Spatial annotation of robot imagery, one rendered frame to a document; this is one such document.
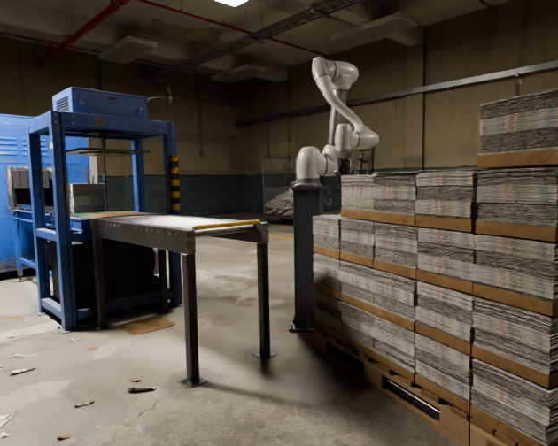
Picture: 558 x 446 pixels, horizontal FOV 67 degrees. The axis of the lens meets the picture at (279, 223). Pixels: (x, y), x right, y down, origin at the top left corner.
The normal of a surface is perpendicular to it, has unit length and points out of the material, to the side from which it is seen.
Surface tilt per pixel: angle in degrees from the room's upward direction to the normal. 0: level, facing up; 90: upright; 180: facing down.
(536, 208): 90
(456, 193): 90
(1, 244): 90
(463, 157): 90
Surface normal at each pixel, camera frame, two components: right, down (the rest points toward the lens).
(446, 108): -0.72, 0.07
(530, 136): -0.90, 0.05
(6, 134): 0.69, 0.05
